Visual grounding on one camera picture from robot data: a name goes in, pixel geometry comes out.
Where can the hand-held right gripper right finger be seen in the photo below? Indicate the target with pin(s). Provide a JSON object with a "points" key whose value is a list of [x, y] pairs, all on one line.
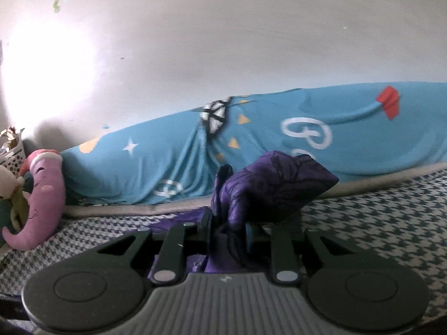
{"points": [[249, 240]]}

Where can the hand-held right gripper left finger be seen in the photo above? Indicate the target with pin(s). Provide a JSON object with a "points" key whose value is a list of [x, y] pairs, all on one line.
{"points": [[174, 251]]}

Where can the purple floral shirt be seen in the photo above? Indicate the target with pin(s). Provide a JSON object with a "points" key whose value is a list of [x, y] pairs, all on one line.
{"points": [[272, 188]]}

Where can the houndstooth bed mat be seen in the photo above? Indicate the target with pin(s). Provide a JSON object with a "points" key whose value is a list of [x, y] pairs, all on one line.
{"points": [[366, 223]]}

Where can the purple moon plush pillow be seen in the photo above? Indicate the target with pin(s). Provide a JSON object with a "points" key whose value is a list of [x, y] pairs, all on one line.
{"points": [[45, 195]]}

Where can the white rabbit plush toy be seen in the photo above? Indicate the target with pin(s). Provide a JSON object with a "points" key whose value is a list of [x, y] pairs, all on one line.
{"points": [[8, 185]]}

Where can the white plastic basket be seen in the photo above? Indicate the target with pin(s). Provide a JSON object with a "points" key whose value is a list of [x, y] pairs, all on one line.
{"points": [[12, 153]]}

